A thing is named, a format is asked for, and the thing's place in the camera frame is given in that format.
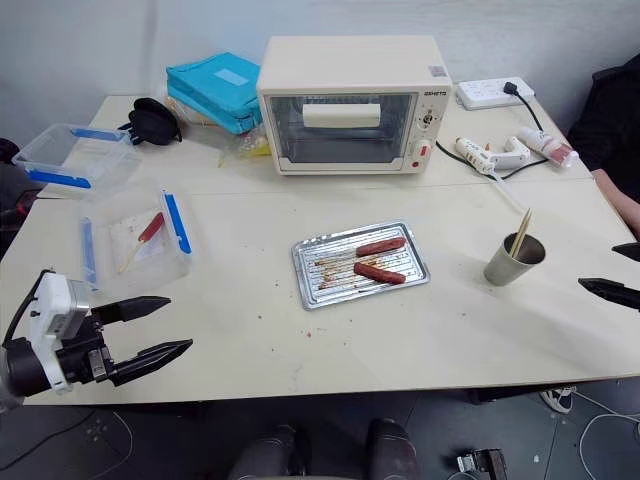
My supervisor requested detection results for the person in dark clothing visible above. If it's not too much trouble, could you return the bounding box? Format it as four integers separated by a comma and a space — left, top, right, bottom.
566, 51, 640, 175

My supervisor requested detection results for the white glue gun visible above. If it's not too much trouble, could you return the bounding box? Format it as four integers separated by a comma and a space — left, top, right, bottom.
454, 135, 533, 174

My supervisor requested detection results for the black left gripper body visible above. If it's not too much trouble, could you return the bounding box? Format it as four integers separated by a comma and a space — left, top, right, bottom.
54, 310, 118, 386

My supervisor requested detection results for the clear box with blue clips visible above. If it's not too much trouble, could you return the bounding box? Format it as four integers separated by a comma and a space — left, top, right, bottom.
78, 177, 202, 297
11, 123, 144, 189

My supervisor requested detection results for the dark chair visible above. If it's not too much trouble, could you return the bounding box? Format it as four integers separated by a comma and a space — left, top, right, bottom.
0, 137, 42, 261

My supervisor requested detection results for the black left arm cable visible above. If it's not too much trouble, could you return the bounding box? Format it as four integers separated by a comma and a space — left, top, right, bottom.
1, 272, 52, 347

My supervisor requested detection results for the white pink tube bottle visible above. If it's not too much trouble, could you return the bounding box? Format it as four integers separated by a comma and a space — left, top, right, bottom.
517, 125, 581, 171

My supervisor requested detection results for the cream toaster oven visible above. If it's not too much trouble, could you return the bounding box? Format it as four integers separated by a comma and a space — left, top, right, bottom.
256, 34, 454, 177

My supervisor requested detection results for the black pouch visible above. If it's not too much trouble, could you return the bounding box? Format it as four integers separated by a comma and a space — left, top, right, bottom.
118, 97, 183, 147

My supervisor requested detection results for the stainless steel cup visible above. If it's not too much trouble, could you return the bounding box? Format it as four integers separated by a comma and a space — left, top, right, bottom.
483, 232, 547, 288

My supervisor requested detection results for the clear bag with yellow contents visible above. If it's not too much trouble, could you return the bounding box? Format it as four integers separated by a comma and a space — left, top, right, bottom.
216, 128, 272, 169

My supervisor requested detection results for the long pale glue stick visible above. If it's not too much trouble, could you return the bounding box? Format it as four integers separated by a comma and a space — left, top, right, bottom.
491, 170, 522, 214

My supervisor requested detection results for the red sausage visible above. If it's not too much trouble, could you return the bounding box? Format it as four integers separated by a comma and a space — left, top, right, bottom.
352, 261, 408, 286
138, 212, 167, 243
355, 237, 408, 258

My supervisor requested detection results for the thin white floor cable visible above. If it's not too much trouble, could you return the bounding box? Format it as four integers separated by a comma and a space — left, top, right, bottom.
0, 405, 135, 467

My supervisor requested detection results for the silver ribbed baking tray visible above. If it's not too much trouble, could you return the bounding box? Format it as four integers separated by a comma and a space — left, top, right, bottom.
291, 221, 432, 312

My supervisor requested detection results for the black metal floor bracket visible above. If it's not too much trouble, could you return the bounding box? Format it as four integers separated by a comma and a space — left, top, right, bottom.
456, 447, 507, 480

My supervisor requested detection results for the white and black shoe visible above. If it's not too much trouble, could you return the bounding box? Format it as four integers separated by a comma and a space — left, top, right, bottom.
538, 386, 577, 413

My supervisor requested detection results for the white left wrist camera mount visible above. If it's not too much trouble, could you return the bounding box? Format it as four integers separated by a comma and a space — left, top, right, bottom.
27, 269, 92, 396

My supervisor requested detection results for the white power strip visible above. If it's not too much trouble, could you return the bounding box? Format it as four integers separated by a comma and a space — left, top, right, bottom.
456, 76, 537, 112

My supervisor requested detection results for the black power cable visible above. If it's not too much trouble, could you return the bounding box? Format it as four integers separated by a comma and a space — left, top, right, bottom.
434, 90, 549, 182

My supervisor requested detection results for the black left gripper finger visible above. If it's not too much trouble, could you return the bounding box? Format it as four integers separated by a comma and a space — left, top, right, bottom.
92, 295, 173, 325
109, 338, 194, 388

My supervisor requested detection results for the dark rounded shape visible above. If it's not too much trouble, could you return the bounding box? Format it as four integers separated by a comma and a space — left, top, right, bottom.
366, 417, 422, 480
227, 424, 309, 480

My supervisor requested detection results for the wooden skewer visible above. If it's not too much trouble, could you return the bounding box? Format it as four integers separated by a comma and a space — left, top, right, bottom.
510, 212, 534, 259
514, 207, 533, 254
117, 238, 145, 274

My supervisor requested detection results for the turquoise zip bag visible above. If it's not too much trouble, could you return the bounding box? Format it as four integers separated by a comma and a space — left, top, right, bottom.
165, 50, 264, 135

